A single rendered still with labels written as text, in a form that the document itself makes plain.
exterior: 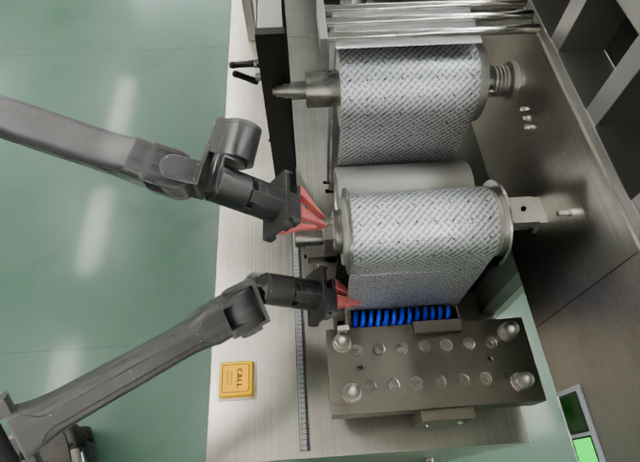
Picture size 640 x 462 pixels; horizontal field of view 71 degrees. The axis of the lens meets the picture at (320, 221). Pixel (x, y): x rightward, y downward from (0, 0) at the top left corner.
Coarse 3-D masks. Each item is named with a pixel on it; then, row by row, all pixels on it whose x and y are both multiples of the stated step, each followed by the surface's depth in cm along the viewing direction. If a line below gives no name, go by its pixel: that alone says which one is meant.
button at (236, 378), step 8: (224, 368) 97; (232, 368) 97; (240, 368) 97; (248, 368) 97; (224, 376) 96; (232, 376) 96; (240, 376) 96; (248, 376) 96; (224, 384) 95; (232, 384) 95; (240, 384) 95; (248, 384) 95; (224, 392) 94; (232, 392) 94; (240, 392) 94; (248, 392) 94
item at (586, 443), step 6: (588, 438) 65; (576, 444) 67; (582, 444) 66; (588, 444) 65; (576, 450) 68; (582, 450) 66; (588, 450) 65; (582, 456) 66; (588, 456) 65; (594, 456) 63
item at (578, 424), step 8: (560, 400) 71; (568, 400) 69; (576, 400) 67; (568, 408) 69; (576, 408) 67; (568, 416) 69; (576, 416) 67; (568, 424) 69; (576, 424) 67; (584, 424) 65
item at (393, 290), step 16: (416, 272) 78; (432, 272) 78; (448, 272) 79; (464, 272) 79; (480, 272) 80; (352, 288) 82; (368, 288) 82; (384, 288) 83; (400, 288) 84; (416, 288) 84; (432, 288) 85; (448, 288) 85; (464, 288) 86; (368, 304) 90; (384, 304) 91; (400, 304) 91; (416, 304) 92; (432, 304) 93; (448, 304) 93
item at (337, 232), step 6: (336, 210) 76; (336, 216) 74; (336, 222) 73; (336, 228) 73; (336, 234) 73; (342, 234) 73; (336, 240) 73; (342, 240) 73; (336, 246) 74; (342, 246) 74; (336, 252) 75; (342, 252) 75
